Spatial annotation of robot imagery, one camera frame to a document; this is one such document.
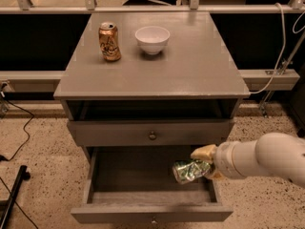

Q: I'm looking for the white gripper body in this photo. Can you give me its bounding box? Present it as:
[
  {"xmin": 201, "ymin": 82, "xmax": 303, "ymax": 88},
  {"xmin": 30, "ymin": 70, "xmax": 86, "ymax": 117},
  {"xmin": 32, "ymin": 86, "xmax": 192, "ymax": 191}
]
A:
[{"xmin": 213, "ymin": 141, "xmax": 245, "ymax": 179}]

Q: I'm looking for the green soda can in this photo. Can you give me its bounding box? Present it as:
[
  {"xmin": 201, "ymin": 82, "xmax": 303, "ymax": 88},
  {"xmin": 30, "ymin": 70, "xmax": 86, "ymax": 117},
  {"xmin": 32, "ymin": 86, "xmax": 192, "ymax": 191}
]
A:
[{"xmin": 173, "ymin": 159, "xmax": 212, "ymax": 184}]

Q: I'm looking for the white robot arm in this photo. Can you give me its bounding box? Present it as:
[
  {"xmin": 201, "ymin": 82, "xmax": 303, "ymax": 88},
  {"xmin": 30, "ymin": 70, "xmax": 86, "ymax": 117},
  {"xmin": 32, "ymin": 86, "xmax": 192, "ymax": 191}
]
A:
[{"xmin": 191, "ymin": 133, "xmax": 305, "ymax": 188}]

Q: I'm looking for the grey wooden drawer cabinet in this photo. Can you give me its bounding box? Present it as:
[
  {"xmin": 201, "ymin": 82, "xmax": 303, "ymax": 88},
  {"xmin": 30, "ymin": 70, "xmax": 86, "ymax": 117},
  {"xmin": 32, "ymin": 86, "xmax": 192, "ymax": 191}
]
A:
[{"xmin": 53, "ymin": 10, "xmax": 252, "ymax": 162}]

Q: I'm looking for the open grey middle drawer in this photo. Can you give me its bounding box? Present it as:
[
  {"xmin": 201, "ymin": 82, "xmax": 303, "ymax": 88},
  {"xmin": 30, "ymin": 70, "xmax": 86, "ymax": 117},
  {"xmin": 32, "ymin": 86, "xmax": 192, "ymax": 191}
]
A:
[{"xmin": 71, "ymin": 146, "xmax": 233, "ymax": 223}]

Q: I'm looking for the closed grey top drawer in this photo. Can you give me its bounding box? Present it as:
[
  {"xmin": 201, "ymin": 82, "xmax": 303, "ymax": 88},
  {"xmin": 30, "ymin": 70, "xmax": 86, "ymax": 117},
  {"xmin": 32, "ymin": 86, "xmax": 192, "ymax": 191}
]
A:
[{"xmin": 68, "ymin": 119, "xmax": 234, "ymax": 147}]

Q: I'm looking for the gold soda can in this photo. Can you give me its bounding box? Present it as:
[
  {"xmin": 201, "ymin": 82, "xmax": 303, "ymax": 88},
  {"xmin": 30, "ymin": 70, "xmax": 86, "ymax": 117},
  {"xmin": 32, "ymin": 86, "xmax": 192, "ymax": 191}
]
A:
[{"xmin": 98, "ymin": 21, "xmax": 121, "ymax": 61}]

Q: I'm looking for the white ceramic bowl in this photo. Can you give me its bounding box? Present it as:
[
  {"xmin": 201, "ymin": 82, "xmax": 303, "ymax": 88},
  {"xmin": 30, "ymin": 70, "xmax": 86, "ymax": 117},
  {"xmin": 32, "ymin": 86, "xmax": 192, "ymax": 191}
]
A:
[{"xmin": 135, "ymin": 26, "xmax": 171, "ymax": 55}]

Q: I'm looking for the black stand leg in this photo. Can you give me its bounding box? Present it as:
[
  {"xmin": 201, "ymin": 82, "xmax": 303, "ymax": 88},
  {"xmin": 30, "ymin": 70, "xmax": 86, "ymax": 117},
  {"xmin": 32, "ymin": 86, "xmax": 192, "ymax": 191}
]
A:
[{"xmin": 0, "ymin": 165, "xmax": 31, "ymax": 229}]

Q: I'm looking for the metal railing frame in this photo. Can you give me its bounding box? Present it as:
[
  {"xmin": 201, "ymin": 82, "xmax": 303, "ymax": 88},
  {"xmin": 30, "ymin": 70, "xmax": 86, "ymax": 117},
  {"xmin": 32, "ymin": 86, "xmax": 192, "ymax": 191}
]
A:
[{"xmin": 0, "ymin": 0, "xmax": 304, "ymax": 91}]

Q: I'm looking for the white cable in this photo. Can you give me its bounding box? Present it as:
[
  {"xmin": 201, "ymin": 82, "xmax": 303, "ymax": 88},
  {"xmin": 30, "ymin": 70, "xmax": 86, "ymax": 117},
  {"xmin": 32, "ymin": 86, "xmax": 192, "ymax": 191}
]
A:
[{"xmin": 250, "ymin": 2, "xmax": 288, "ymax": 95}]

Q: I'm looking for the black floor cable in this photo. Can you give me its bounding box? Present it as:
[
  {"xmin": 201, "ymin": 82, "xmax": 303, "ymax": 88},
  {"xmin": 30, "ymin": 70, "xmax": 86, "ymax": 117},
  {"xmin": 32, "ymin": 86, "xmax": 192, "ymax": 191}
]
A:
[{"xmin": 0, "ymin": 91, "xmax": 35, "ymax": 162}]

